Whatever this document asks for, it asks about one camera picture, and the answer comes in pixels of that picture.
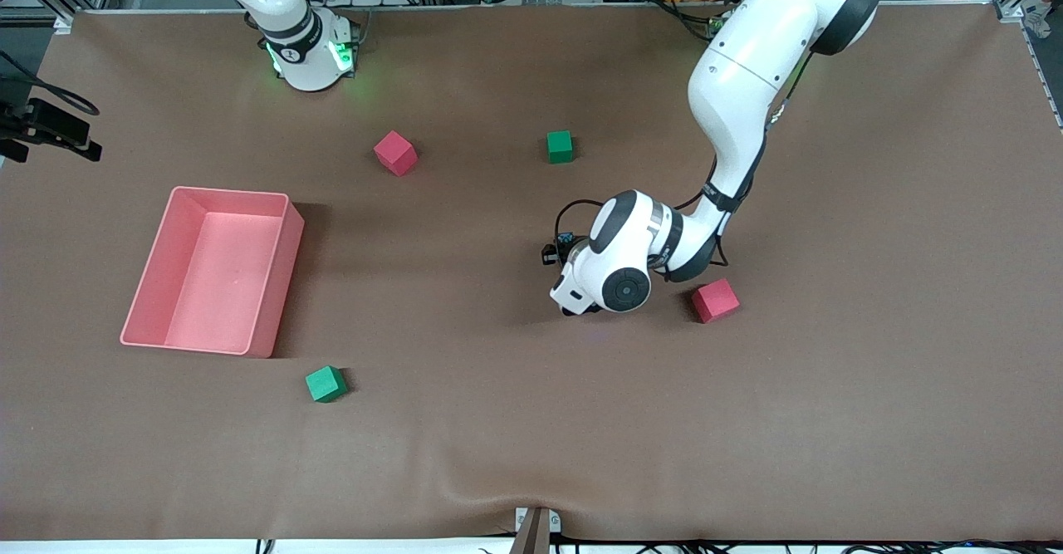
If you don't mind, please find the brown table mat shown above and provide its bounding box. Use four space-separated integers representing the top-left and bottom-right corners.
0 2 1063 542

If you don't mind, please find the pink foam cube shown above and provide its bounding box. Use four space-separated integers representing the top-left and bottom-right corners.
690 278 741 324
373 130 419 178

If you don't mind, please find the pink plastic bin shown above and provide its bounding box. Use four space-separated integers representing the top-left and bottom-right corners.
120 186 306 359

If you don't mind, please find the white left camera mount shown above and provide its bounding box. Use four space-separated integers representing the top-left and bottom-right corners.
550 259 611 314

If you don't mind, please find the metal camera bracket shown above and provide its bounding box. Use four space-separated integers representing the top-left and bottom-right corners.
508 506 562 554

